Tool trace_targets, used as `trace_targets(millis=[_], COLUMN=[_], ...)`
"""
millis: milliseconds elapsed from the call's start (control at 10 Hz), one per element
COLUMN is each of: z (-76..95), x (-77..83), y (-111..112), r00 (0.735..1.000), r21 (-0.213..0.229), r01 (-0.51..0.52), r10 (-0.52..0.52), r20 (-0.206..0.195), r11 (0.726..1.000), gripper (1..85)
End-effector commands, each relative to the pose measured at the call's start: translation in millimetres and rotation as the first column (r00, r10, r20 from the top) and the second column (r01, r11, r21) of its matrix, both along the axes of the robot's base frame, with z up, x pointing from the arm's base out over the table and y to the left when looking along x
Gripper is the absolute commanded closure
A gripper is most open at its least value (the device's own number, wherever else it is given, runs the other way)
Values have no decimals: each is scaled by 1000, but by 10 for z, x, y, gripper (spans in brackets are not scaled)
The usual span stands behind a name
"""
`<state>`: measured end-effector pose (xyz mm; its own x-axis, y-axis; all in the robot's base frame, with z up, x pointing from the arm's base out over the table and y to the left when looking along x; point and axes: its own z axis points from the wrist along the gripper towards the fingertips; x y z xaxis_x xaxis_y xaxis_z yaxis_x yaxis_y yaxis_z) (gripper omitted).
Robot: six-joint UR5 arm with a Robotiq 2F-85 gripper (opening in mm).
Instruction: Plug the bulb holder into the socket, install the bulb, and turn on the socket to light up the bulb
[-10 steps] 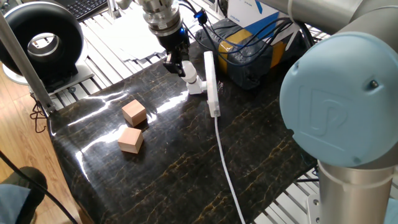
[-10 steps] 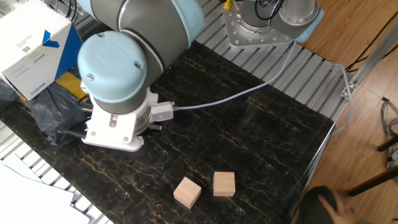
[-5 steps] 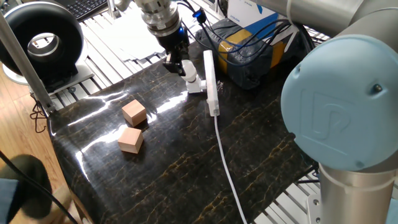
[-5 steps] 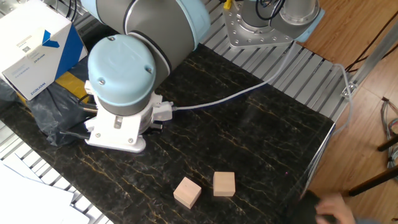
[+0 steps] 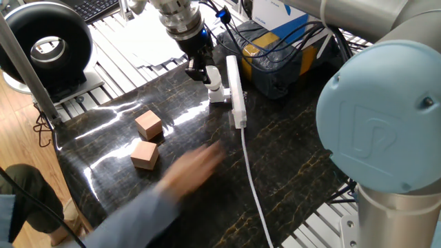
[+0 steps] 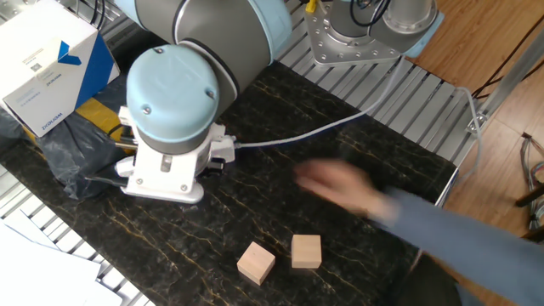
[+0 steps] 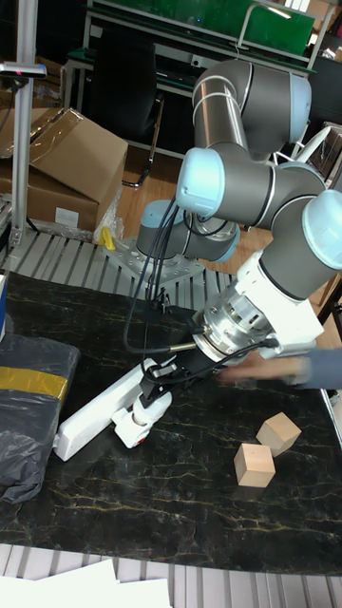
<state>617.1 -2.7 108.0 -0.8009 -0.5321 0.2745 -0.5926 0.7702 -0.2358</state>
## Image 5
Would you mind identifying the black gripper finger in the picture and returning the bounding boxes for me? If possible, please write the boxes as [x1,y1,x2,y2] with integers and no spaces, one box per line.
[203,48,218,69]
[185,58,212,85]

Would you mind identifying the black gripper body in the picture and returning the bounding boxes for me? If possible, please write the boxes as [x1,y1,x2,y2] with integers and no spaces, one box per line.
[175,28,216,61]

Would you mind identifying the white LED bulb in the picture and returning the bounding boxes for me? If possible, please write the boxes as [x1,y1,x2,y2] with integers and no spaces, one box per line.
[205,65,223,92]

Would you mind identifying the white plug-in bulb holder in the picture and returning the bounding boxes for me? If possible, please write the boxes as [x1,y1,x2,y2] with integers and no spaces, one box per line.
[208,87,232,105]

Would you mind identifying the white power strip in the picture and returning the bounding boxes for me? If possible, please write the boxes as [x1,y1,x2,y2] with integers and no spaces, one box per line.
[225,54,249,130]

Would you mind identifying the person's right hand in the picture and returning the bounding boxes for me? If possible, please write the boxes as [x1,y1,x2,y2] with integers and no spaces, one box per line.
[156,140,227,203]

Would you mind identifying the white paper sheets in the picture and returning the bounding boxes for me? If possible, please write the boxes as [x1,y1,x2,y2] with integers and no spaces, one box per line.
[112,0,194,69]

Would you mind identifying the black wrapped package yellow tape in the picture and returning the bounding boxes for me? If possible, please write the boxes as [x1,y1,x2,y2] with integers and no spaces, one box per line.
[216,19,334,101]

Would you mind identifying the wooden cube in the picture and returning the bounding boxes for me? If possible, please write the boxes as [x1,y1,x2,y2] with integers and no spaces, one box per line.
[134,110,163,141]
[130,141,161,172]

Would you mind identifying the white and blue cardboard box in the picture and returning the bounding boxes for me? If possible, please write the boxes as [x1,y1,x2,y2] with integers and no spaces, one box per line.
[251,0,334,48]

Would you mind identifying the black keyboard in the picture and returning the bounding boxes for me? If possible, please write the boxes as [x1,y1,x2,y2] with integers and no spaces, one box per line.
[73,0,121,24]

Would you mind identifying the right arm in blue-grey sleeve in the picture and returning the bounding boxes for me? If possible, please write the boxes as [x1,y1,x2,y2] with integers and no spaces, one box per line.
[81,185,183,248]

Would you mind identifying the person's dark trouser leg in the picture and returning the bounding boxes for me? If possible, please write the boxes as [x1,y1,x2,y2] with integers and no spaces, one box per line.
[0,163,67,245]

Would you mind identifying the silver robot mounting plate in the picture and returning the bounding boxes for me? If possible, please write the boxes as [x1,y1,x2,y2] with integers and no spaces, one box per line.
[340,214,360,248]

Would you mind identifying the person's blue-grey jacket torso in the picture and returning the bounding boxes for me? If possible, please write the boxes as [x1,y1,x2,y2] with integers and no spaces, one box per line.
[0,194,17,248]

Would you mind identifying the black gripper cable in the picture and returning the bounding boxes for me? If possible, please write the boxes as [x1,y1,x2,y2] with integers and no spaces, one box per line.
[198,0,354,75]

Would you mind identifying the aluminium frame post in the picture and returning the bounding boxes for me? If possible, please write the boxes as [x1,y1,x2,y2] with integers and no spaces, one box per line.
[118,0,136,22]
[0,13,63,127]

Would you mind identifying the black ring-shaped device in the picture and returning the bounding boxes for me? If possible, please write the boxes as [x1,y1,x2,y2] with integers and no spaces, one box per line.
[0,1,106,106]

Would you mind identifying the white power strip cable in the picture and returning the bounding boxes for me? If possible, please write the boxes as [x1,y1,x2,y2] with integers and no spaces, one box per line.
[239,127,275,248]

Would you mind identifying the black floor cable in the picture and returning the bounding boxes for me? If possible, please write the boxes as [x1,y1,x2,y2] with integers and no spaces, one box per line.
[0,166,88,248]

